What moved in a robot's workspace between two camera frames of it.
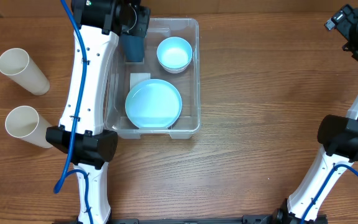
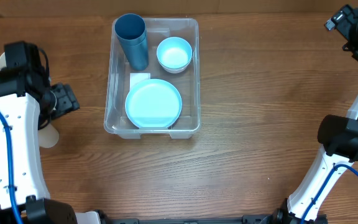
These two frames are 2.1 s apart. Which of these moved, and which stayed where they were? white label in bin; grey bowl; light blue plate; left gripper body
Moved: left gripper body
Stayed: light blue plate; grey bowl; white label in bin
